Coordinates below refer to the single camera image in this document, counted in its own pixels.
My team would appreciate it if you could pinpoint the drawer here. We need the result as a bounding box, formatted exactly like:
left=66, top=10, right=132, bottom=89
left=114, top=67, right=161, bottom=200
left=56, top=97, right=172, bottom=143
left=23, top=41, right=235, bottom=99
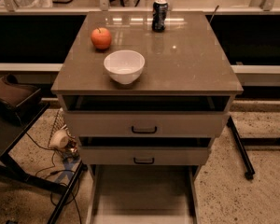
left=64, top=111, right=230, bottom=137
left=86, top=165, right=201, bottom=224
left=78, top=147, right=209, bottom=165

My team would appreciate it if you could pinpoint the grey drawer cabinet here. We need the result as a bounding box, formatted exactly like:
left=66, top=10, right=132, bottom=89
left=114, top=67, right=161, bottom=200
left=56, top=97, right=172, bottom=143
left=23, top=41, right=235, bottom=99
left=50, top=10, right=245, bottom=224

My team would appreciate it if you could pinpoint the white bowl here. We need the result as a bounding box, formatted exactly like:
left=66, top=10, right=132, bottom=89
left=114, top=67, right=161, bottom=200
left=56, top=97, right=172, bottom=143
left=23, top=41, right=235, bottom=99
left=104, top=50, right=145, bottom=85

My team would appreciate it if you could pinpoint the red apple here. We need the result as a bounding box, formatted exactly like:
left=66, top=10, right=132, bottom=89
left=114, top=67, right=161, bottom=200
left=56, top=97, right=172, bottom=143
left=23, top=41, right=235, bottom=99
left=91, top=27, right=112, bottom=49

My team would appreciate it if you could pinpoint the white round device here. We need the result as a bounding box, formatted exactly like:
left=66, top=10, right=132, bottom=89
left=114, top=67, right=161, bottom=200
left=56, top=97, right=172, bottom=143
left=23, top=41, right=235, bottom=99
left=49, top=129, right=69, bottom=148

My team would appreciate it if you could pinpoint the dark soda can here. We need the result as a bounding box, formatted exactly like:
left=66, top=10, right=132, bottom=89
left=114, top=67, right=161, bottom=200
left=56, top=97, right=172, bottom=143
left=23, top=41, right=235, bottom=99
left=152, top=0, right=168, bottom=32

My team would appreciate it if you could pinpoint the black stand leg with caster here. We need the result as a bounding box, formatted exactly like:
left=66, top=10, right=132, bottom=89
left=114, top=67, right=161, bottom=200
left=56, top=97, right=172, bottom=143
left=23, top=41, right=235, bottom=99
left=227, top=117, right=255, bottom=180

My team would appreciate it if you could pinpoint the black side table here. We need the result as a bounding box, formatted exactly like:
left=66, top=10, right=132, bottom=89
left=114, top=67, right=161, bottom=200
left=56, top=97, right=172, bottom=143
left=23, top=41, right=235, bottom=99
left=0, top=102, right=85, bottom=224

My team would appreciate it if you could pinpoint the wire mesh basket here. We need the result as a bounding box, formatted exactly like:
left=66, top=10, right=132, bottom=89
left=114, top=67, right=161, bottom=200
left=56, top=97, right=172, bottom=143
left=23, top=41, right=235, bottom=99
left=49, top=108, right=73, bottom=145

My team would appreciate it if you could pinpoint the black floor cable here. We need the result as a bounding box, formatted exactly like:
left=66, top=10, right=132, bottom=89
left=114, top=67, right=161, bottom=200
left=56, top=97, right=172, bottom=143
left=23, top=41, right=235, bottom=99
left=25, top=132, right=84, bottom=224

